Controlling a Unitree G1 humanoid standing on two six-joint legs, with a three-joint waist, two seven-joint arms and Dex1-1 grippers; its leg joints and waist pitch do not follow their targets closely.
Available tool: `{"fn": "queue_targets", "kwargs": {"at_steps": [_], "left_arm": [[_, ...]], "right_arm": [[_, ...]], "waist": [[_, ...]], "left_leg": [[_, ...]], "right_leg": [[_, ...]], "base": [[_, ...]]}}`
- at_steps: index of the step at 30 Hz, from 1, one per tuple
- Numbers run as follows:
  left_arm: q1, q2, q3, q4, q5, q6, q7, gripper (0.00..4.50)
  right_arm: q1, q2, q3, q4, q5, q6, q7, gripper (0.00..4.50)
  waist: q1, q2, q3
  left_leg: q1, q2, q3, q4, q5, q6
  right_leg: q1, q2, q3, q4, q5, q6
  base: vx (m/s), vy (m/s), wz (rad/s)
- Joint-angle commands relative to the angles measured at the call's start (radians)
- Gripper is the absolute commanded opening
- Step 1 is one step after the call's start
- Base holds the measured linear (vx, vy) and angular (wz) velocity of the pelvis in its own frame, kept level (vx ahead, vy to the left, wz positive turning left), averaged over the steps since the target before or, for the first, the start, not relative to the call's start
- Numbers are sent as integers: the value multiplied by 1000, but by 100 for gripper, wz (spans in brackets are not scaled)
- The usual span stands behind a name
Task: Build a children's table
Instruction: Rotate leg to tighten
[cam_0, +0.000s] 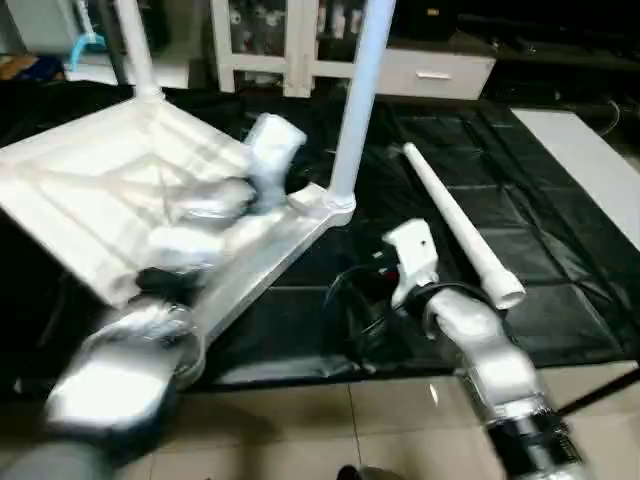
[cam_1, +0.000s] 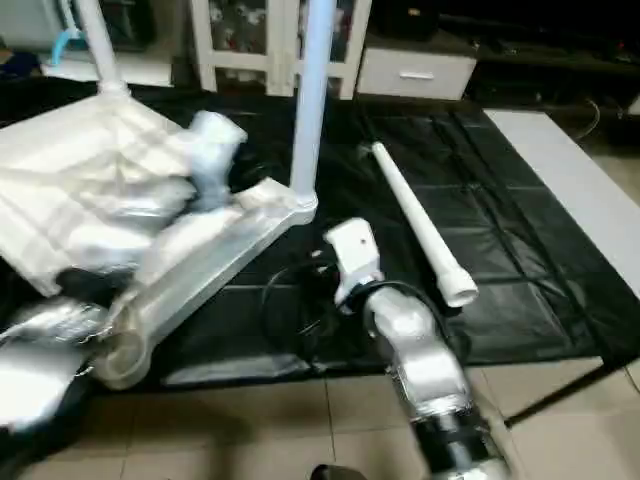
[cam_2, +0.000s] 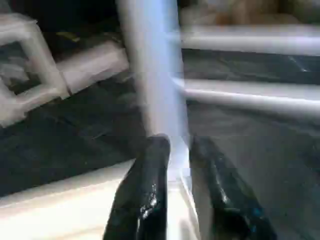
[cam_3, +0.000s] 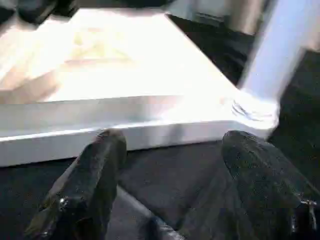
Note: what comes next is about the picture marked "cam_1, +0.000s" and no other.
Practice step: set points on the white plastic table leg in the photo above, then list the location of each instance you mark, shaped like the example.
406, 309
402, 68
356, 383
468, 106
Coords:
420, 225
100, 45
312, 100

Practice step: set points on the white plastic table top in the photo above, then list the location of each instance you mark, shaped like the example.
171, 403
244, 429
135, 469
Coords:
60, 150

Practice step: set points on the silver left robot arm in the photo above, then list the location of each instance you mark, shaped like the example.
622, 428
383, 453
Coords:
60, 330

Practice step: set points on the black work mat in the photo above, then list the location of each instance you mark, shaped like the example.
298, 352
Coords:
480, 180

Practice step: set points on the white drawer unit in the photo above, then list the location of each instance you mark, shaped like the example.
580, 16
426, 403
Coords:
415, 72

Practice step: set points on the white glass-door cabinet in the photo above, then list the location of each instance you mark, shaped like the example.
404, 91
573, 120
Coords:
280, 50

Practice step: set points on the white flat board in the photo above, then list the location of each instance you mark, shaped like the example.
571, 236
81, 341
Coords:
580, 190

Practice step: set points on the black stand leg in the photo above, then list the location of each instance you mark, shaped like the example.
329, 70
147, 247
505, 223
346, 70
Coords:
570, 392

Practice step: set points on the blue plastic tool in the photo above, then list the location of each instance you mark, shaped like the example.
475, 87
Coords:
65, 45

